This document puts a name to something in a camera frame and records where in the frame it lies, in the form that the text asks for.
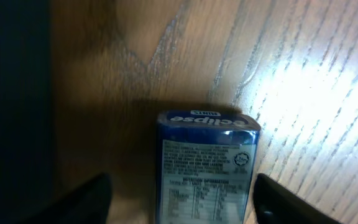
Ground blue Eclipse mints tin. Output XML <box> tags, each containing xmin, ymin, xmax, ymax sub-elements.
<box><xmin>155</xmin><ymin>110</ymin><xmax>261</xmax><ymax>223</ymax></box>

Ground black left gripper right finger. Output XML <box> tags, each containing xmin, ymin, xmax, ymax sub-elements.
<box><xmin>252</xmin><ymin>173</ymin><xmax>339</xmax><ymax>224</ymax></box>

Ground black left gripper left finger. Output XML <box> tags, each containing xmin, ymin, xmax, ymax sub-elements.
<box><xmin>26</xmin><ymin>174</ymin><xmax>112</xmax><ymax>224</ymax></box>

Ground dark green open box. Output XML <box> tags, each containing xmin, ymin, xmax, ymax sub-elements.
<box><xmin>0</xmin><ymin>0</ymin><xmax>53</xmax><ymax>223</ymax></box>

